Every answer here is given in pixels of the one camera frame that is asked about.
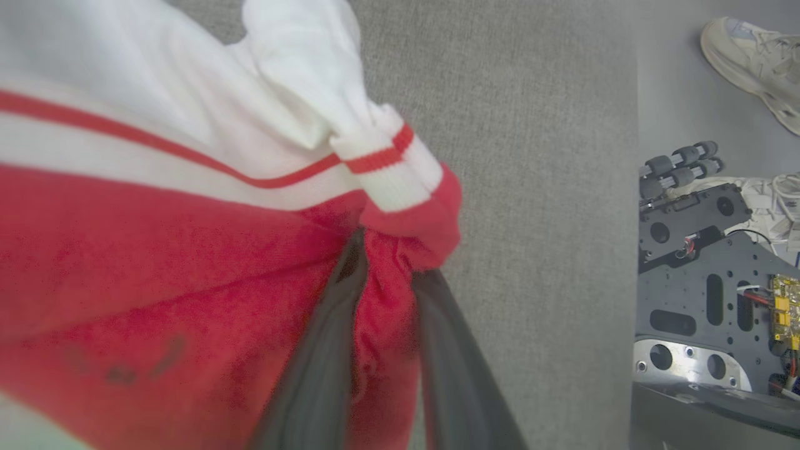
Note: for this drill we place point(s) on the silver metal base bracket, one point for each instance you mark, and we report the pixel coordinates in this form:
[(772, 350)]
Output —
[(694, 362)]

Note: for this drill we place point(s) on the beige sneaker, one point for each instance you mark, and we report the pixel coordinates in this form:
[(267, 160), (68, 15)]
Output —
[(772, 206), (750, 62)]

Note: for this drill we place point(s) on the grey roller omni wheel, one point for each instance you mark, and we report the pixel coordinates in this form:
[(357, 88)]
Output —
[(678, 167)]

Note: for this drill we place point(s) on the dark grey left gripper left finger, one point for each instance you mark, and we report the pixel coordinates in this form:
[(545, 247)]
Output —
[(325, 350)]

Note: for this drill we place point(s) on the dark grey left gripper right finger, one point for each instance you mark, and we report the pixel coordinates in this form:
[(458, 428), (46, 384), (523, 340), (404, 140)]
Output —
[(456, 375)]

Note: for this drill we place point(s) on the red and white garment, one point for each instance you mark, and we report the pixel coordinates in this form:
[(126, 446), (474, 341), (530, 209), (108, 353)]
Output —
[(156, 262)]

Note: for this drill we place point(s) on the dark grey robot base plate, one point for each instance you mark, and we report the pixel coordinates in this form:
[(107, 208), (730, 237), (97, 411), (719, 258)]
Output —
[(687, 281)]

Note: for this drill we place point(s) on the yellow circuit board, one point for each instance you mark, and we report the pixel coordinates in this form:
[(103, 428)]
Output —
[(786, 306)]

